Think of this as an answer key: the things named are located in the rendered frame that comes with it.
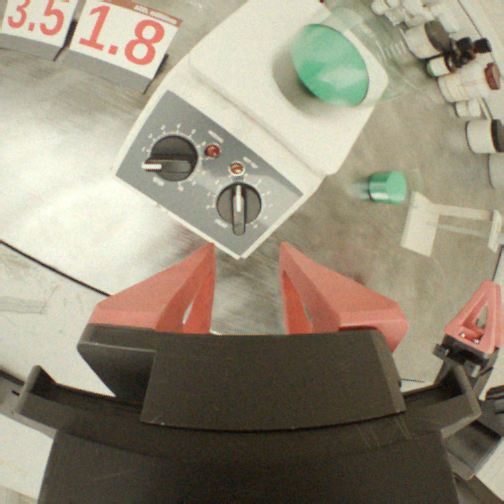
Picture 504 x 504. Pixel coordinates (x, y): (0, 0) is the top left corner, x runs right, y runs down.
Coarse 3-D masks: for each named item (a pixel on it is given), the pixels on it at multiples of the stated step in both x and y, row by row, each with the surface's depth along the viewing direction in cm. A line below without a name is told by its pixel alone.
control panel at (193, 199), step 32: (160, 128) 15; (192, 128) 15; (128, 160) 16; (224, 160) 16; (256, 160) 17; (160, 192) 18; (192, 192) 18; (288, 192) 18; (192, 224) 19; (224, 224) 19; (256, 224) 19
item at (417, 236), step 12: (432, 204) 31; (408, 216) 31; (420, 216) 32; (432, 216) 33; (456, 216) 28; (468, 216) 25; (480, 216) 24; (492, 216) 22; (408, 228) 31; (420, 228) 32; (432, 228) 33; (492, 228) 21; (408, 240) 32; (420, 240) 33; (432, 240) 34; (492, 240) 21; (420, 252) 33
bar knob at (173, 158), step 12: (156, 144) 15; (168, 144) 15; (180, 144) 15; (156, 156) 15; (168, 156) 15; (180, 156) 15; (192, 156) 16; (144, 168) 15; (156, 168) 15; (168, 168) 15; (180, 168) 15; (192, 168) 15; (168, 180) 17; (180, 180) 17
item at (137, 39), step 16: (96, 0) 11; (96, 16) 13; (112, 16) 13; (128, 16) 13; (144, 16) 14; (80, 32) 13; (96, 32) 14; (112, 32) 14; (128, 32) 14; (144, 32) 15; (160, 32) 15; (96, 48) 15; (112, 48) 15; (128, 48) 15; (144, 48) 16; (160, 48) 16; (144, 64) 17
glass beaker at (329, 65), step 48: (336, 0) 7; (384, 0) 7; (288, 48) 10; (336, 48) 8; (384, 48) 10; (432, 48) 8; (288, 96) 13; (336, 96) 11; (384, 96) 9; (432, 96) 8
